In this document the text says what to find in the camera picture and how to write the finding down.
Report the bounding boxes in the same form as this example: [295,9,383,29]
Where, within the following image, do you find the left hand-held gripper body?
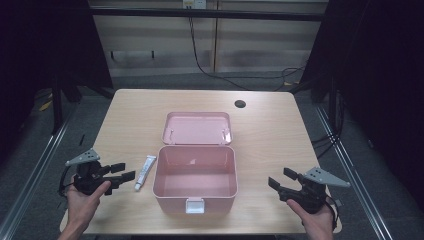
[64,147,114,197]

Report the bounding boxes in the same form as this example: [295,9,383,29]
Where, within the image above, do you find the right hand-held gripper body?
[279,166,352,215]

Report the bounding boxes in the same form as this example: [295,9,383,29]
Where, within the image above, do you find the white ointment tube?
[133,154,158,192]

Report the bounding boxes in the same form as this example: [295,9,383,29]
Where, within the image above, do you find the pink plastic storage box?
[152,111,240,215]

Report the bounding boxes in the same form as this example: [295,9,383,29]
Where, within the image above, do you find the person's left hand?
[65,179,112,232]

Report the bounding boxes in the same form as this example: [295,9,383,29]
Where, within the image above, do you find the person's right hand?
[285,198,336,240]

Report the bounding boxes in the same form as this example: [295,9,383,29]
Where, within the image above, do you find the black metal stand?
[50,78,65,136]

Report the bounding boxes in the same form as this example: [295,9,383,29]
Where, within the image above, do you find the black curtain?
[299,0,424,209]
[0,0,114,164]

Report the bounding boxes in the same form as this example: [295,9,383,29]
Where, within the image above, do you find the black horizontal bar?
[89,7,330,22]

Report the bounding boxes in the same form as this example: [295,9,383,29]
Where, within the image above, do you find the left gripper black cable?
[58,165,76,198]

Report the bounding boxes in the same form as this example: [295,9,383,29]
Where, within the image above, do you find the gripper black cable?
[58,165,76,198]
[323,194,340,232]

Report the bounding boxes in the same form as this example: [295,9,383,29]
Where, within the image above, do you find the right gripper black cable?
[323,194,340,232]

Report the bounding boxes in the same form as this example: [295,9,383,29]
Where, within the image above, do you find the metal floor rail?
[0,106,83,240]
[313,104,396,240]

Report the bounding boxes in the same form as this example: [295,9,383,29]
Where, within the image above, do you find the black floor cables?
[310,88,346,160]

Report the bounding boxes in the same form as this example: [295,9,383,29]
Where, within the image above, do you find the black hanging wall cable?
[187,16,306,92]

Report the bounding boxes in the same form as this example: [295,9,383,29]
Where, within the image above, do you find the white wall socket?
[182,0,208,10]

